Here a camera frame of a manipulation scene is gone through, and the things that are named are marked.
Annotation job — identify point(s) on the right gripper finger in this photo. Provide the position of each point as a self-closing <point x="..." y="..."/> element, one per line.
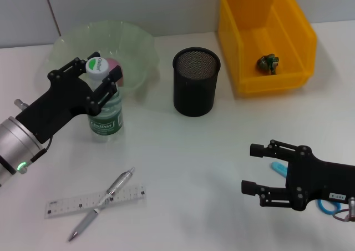
<point x="274" y="196"/>
<point x="277" y="149"/>

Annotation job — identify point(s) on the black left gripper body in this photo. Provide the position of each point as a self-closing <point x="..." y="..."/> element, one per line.
<point x="58" y="104"/>

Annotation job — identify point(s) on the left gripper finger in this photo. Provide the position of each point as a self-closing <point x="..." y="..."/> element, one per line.
<point x="72" y="66"/>
<point x="106" y="90"/>

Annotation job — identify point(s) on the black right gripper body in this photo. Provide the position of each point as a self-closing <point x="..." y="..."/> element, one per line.
<point x="319" y="178"/>

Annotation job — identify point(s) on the pink toy peach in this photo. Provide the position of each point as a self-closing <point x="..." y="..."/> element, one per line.
<point x="113" y="63"/>

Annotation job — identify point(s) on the clear green-label water bottle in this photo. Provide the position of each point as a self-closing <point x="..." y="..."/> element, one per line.
<point x="106" y="123"/>

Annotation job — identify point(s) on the green plastic wrapper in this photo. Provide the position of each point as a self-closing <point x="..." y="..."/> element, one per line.
<point x="267" y="65"/>

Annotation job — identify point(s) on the blue safety scissors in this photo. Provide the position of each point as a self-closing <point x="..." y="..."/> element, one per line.
<point x="278" y="167"/>

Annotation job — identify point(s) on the translucent green fruit bowl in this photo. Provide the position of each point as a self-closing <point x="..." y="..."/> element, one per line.
<point x="130" y="45"/>

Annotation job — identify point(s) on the black mesh pen cup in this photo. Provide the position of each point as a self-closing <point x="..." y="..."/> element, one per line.
<point x="194" y="95"/>

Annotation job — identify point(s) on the silver ballpoint pen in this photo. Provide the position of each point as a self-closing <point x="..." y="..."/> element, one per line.
<point x="116" y="183"/>

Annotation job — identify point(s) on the clear plastic ruler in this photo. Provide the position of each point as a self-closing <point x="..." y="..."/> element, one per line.
<point x="72" y="205"/>

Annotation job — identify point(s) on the yellow plastic storage bin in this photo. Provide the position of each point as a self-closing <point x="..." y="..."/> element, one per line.
<point x="233" y="40"/>

